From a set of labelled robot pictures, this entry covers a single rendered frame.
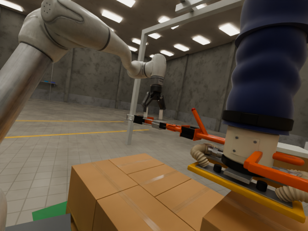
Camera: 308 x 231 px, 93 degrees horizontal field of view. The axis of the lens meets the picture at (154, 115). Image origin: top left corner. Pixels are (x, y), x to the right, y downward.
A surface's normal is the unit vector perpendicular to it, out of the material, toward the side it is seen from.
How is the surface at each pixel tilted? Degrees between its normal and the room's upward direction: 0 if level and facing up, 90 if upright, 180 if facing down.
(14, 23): 90
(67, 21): 112
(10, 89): 83
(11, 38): 90
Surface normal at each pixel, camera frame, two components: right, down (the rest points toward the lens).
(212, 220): 0.16, -0.98
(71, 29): 0.38, 0.80
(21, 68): 0.57, -0.01
